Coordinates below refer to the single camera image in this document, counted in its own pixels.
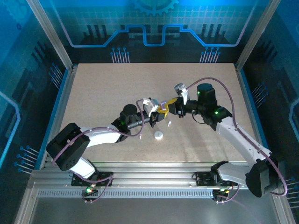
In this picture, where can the white earbud charging case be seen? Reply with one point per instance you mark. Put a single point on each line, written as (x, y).
(158, 135)

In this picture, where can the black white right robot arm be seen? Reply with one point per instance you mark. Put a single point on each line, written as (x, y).
(238, 137)

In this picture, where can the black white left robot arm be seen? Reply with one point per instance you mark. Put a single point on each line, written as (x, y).
(102, 137)

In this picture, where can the grey metal sheet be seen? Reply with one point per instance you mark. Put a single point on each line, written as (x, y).
(151, 210)

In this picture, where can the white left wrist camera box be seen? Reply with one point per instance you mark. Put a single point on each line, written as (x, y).
(150, 103)

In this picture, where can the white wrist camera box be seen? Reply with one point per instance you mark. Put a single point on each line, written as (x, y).
(150, 103)
(181, 88)

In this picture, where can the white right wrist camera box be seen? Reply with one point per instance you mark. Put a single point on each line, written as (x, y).
(181, 88)

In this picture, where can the aluminium side rail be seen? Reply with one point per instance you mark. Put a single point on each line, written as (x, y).
(240, 79)
(62, 105)

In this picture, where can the wide aluminium frame rail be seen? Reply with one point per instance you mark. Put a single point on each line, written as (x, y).
(151, 173)

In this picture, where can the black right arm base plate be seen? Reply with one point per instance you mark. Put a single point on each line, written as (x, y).
(203, 178)

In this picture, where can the aluminium frame post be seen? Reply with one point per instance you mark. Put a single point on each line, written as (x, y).
(255, 35)
(51, 35)

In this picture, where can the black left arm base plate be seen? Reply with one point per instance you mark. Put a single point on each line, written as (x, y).
(77, 180)

